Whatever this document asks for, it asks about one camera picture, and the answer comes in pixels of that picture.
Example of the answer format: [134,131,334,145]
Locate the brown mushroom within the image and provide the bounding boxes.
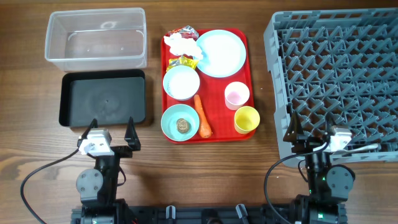
[176,118,190,134]

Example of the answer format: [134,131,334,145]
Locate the orange carrot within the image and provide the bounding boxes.
[194,95,212,138]

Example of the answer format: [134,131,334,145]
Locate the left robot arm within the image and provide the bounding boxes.
[71,118,141,224]

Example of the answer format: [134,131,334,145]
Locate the light blue bowl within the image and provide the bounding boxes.
[162,65,201,101]

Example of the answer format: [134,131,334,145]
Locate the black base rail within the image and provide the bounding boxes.
[70,203,348,224]

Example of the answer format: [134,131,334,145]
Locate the white tissue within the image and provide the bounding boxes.
[164,33,203,60]

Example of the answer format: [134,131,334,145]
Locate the black plastic tray bin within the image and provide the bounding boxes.
[58,69,146,128]

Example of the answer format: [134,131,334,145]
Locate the light blue plate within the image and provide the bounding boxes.
[196,30,247,78]

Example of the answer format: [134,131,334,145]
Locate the red serving tray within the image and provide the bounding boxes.
[161,28,255,144]

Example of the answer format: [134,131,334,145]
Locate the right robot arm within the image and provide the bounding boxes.
[283,112,355,224]

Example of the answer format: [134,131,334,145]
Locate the red foil wrapper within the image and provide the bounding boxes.
[167,26,200,40]

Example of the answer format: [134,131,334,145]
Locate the white spoon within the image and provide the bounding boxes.
[334,144,379,155]

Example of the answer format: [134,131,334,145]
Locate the yellow wrapper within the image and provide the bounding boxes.
[166,55,199,72]

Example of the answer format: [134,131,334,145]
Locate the yellow cup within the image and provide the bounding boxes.
[234,106,261,134]

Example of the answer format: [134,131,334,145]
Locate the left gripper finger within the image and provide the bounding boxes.
[80,118,98,139]
[124,116,141,146]

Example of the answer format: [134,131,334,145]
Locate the pink cup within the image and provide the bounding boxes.
[224,82,250,110]

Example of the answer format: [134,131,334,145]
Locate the clear plastic bin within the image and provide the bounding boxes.
[44,7,148,72]

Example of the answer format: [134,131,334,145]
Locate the grey dishwasher rack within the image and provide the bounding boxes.
[264,8,397,167]

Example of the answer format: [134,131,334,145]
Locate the green bowl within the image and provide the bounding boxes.
[161,104,200,142]

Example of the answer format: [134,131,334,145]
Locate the white rice pile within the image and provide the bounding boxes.
[167,68,197,96]

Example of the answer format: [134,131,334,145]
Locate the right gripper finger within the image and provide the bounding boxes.
[325,113,336,136]
[283,111,304,142]

